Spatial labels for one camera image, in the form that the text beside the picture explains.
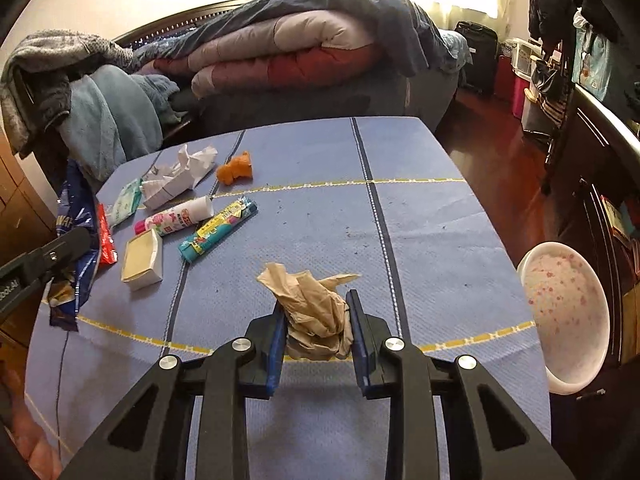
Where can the dark wooden dresser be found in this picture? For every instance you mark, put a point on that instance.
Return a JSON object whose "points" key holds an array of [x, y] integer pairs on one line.
{"points": [[600, 170]]}

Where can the white basin with pink spots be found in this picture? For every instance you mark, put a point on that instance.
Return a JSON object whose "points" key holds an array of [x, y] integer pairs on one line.
{"points": [[565, 310]]}

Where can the small orange toy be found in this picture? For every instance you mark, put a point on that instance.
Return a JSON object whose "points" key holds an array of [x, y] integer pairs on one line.
{"points": [[235, 167]]}

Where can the grey sweater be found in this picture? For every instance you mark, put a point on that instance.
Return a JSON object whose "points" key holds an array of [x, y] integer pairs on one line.
{"points": [[45, 50]]}

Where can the pink floral tube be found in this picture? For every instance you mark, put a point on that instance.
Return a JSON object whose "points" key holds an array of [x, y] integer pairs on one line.
{"points": [[175, 217]]}

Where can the red packet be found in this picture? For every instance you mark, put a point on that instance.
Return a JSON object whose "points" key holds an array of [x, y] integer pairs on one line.
{"points": [[106, 240]]}

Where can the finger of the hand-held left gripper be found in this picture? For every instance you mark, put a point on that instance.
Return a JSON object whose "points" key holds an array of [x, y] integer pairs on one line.
{"points": [[65, 249]]}

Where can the cream small box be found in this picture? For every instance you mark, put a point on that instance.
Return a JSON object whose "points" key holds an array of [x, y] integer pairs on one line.
{"points": [[140, 260]]}

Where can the clear storage box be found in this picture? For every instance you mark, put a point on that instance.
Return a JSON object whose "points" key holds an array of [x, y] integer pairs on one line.
{"points": [[525, 55]]}

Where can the teal wrapped roll pack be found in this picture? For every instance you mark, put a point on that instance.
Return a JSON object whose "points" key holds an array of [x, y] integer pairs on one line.
{"points": [[220, 230]]}

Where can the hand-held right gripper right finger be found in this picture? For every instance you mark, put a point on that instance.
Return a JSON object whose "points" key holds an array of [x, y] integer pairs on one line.
{"points": [[358, 342]]}

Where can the light blue fleece blanket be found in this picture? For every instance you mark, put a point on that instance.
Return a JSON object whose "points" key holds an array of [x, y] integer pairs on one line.
{"points": [[110, 120]]}

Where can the pink storage bin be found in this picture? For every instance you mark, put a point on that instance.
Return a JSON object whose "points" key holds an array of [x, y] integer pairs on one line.
{"points": [[515, 90]]}

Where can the striped cloth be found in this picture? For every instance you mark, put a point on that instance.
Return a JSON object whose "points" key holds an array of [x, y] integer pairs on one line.
{"points": [[552, 105]]}

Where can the dark wooden headboard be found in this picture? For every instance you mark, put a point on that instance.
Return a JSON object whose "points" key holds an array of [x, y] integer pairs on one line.
{"points": [[150, 27]]}

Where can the blue tablecloth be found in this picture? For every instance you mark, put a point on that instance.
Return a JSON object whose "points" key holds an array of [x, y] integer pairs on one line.
{"points": [[310, 210]]}

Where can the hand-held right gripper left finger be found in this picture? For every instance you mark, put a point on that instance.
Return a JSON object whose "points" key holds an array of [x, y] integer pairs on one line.
{"points": [[277, 352]]}

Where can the brown paper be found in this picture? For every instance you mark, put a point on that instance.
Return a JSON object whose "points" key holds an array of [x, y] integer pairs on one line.
{"points": [[310, 310]]}

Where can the blue snack bag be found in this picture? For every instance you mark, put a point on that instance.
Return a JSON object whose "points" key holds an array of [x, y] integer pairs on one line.
{"points": [[75, 200]]}

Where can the hanging black jacket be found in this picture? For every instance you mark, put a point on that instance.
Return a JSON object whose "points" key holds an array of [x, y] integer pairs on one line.
{"points": [[555, 0]]}

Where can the crumpled white paper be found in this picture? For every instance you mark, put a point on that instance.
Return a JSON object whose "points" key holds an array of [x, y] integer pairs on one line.
{"points": [[170, 185]]}

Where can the light blue hanging bag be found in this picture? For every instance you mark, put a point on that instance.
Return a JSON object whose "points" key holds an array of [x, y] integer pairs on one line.
{"points": [[595, 60]]}

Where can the wooden cabinet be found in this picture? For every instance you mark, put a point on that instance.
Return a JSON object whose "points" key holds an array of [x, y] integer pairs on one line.
{"points": [[20, 195]]}

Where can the folded pink and red quilt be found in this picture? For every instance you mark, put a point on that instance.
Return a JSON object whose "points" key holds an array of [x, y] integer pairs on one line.
{"points": [[300, 55]]}

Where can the dark blue bed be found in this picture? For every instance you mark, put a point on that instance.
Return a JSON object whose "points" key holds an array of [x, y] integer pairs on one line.
{"points": [[325, 105]]}

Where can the black suitcase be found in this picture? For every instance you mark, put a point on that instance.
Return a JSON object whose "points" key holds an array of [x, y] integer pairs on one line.
{"points": [[477, 55]]}

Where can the green wet wipes packet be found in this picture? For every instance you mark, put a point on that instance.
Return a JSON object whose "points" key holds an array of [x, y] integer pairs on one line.
{"points": [[125, 202]]}

